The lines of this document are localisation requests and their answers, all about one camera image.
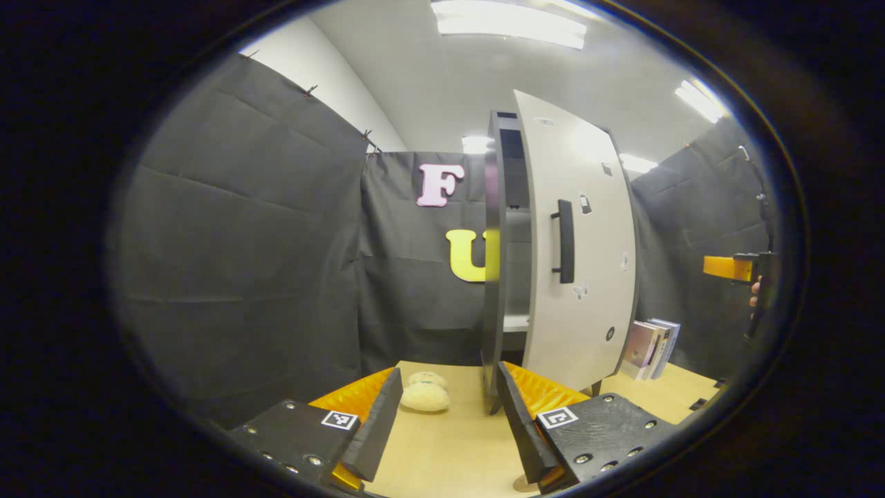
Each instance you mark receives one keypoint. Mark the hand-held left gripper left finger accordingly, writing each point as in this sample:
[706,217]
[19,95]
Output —
[377,436]

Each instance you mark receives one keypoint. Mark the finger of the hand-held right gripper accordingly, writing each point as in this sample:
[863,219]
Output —
[722,268]

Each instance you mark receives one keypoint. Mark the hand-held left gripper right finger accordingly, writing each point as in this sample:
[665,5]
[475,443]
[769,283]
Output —
[518,429]

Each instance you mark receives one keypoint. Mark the round cork coaster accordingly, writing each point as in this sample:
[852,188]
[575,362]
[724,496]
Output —
[525,483]

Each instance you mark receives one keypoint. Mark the light grey cabinet door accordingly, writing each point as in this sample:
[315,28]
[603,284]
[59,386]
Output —
[601,207]

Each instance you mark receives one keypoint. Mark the dark grey cabinet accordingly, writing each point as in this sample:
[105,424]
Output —
[494,277]

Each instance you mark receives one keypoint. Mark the cream fluffy ball toy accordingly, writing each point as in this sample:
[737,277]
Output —
[427,377]
[425,398]

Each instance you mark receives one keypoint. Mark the blue grey book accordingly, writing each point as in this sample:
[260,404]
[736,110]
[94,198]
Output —
[672,339]

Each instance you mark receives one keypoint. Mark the white book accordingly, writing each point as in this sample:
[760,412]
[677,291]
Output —
[660,346]

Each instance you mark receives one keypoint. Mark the black backdrop cloth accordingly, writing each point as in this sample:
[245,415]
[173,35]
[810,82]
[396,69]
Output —
[242,242]

